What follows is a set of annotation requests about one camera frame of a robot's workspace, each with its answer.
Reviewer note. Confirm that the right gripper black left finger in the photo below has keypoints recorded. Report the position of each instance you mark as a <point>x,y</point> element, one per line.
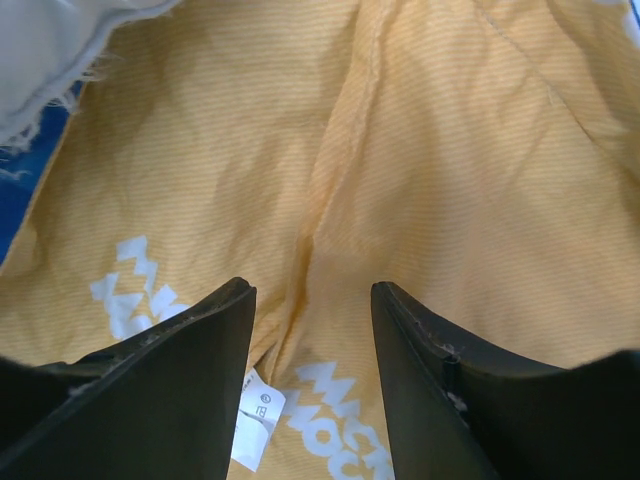
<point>160,405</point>

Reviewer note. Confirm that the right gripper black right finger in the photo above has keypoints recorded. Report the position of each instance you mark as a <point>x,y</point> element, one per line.
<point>460,407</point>

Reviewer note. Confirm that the blue yellow Mickey pillowcase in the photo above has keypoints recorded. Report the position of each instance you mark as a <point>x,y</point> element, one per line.
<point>483,155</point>

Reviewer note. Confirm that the white pillow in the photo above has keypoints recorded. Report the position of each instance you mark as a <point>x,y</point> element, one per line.
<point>48,45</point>

